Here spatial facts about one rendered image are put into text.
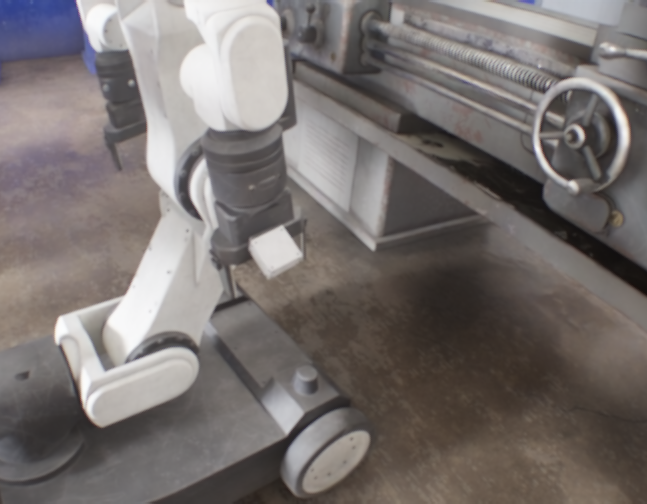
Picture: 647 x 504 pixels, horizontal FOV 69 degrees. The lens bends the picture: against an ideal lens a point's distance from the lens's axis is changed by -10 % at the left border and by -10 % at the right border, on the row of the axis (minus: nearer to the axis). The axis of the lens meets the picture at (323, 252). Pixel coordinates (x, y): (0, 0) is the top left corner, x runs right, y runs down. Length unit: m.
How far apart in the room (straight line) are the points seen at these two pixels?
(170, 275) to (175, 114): 0.26
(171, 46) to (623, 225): 0.82
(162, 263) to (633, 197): 0.83
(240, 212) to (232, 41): 0.20
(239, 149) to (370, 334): 0.98
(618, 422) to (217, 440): 1.00
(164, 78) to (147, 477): 0.62
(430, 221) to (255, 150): 1.43
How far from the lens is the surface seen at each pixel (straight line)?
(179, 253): 0.82
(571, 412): 1.43
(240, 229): 0.59
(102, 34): 0.88
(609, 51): 0.86
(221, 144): 0.54
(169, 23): 0.66
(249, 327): 1.13
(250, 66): 0.48
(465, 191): 1.27
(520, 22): 1.35
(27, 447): 0.93
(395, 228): 1.81
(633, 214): 1.02
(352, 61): 1.70
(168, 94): 0.70
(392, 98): 1.74
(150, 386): 0.89
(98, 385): 0.86
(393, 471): 1.15
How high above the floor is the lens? 0.94
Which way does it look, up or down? 33 degrees down
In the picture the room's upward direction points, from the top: 6 degrees clockwise
